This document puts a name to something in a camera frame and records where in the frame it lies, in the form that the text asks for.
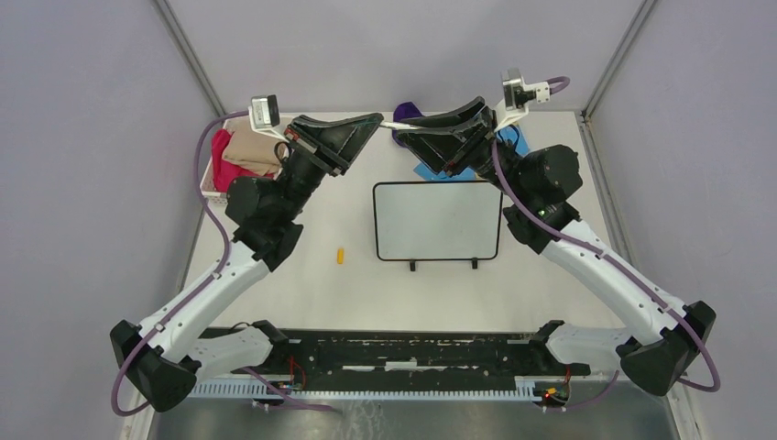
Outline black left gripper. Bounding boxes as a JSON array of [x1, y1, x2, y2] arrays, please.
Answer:
[[278, 113, 384, 221]]

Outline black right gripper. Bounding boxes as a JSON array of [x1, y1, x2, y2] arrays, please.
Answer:
[[395, 95, 531, 202]]

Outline white marker pen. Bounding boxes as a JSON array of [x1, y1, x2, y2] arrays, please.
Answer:
[[379, 120, 420, 131]]

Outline white whiteboard black frame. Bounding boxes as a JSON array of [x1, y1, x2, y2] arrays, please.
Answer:
[[372, 181, 504, 271]]

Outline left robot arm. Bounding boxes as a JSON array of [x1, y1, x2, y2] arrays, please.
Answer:
[[110, 113, 384, 417]]

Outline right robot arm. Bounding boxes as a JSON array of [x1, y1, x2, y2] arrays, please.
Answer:
[[394, 98, 721, 396]]

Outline purple cloth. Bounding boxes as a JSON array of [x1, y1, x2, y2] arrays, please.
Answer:
[[391, 102, 423, 148]]

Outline blue patterned cloth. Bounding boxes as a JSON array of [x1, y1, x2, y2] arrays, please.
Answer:
[[413, 125, 530, 182]]

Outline beige folded cloth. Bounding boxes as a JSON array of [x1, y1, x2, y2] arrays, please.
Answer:
[[222, 121, 286, 176]]

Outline white perforated plastic basket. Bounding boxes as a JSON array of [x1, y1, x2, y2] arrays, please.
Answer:
[[199, 113, 288, 204]]

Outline pink cloth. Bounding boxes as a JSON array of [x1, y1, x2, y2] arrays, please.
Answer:
[[211, 129, 263, 193]]

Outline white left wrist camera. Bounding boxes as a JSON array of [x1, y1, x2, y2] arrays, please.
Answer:
[[248, 94, 284, 140]]

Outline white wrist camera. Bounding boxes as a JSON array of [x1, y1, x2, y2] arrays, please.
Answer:
[[248, 94, 284, 140], [494, 68, 551, 132]]

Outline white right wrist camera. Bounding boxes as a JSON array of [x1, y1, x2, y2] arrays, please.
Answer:
[[494, 68, 551, 132]]

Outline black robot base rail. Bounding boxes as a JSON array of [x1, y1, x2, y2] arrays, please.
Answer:
[[235, 328, 591, 402]]

